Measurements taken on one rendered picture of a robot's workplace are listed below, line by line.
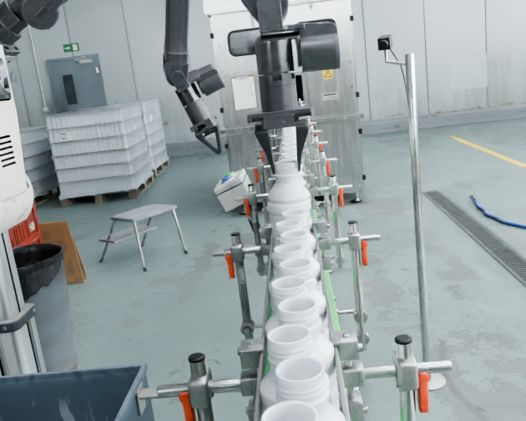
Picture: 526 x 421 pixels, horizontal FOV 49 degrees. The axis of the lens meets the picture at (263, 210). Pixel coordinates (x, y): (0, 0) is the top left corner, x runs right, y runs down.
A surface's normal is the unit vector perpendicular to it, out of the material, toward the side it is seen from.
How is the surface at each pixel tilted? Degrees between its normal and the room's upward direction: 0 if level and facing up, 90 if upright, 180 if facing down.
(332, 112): 90
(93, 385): 90
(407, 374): 90
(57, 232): 104
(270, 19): 91
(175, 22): 115
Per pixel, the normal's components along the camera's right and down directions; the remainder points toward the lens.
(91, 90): -0.04, 0.24
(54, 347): 0.76, 0.13
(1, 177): 0.99, -0.11
